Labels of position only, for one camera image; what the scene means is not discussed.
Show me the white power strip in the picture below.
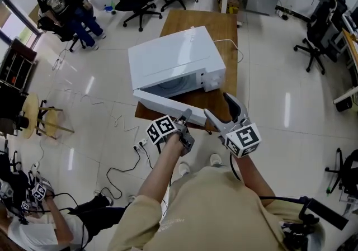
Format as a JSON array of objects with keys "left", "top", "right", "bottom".
[{"left": 132, "top": 138, "right": 149, "bottom": 150}]

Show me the person's left forearm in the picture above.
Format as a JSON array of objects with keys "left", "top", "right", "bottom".
[{"left": 136, "top": 131, "right": 183, "bottom": 203}]

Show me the person's beige shirt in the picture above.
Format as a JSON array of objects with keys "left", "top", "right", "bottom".
[{"left": 107, "top": 165, "right": 327, "bottom": 251}]

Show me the white power cord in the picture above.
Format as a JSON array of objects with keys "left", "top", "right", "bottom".
[{"left": 211, "top": 38, "right": 244, "bottom": 64}]

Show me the white microwave body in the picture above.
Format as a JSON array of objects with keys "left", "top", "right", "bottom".
[{"left": 128, "top": 25, "right": 227, "bottom": 99}]

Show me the black chest-mounted device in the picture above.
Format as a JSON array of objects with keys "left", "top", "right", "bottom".
[{"left": 258, "top": 195, "right": 350, "bottom": 251}]

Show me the black shelf cart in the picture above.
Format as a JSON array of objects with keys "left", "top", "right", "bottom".
[{"left": 0, "top": 38, "right": 39, "bottom": 92}]

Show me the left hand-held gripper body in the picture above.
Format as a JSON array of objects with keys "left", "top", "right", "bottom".
[{"left": 147, "top": 115, "right": 196, "bottom": 158}]

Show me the brown wooden table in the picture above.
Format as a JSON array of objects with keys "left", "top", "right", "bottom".
[{"left": 134, "top": 9, "right": 239, "bottom": 134}]

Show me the white floor cable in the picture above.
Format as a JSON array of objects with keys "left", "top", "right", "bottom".
[{"left": 63, "top": 87, "right": 141, "bottom": 134}]

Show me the person's right forearm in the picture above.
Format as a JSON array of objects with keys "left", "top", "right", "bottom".
[{"left": 233, "top": 154, "right": 276, "bottom": 213}]

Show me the black floor cable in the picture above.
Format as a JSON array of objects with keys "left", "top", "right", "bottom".
[{"left": 105, "top": 146, "right": 154, "bottom": 201}]

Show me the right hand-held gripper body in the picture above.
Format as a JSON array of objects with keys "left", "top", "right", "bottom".
[{"left": 218, "top": 120, "right": 263, "bottom": 159}]

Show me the round wooden stool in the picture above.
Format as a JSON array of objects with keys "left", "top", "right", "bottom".
[{"left": 20, "top": 92, "right": 76, "bottom": 141}]

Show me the wooden-top desk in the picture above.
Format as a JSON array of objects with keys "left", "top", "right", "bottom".
[{"left": 332, "top": 27, "right": 358, "bottom": 106}]

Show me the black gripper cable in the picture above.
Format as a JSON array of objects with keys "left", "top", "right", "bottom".
[{"left": 229, "top": 151, "right": 243, "bottom": 182}]

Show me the person's right shoe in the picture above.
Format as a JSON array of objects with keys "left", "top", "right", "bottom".
[{"left": 209, "top": 153, "right": 223, "bottom": 167}]

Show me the white microwave door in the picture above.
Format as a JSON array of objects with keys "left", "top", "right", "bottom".
[{"left": 132, "top": 88, "right": 210, "bottom": 129}]

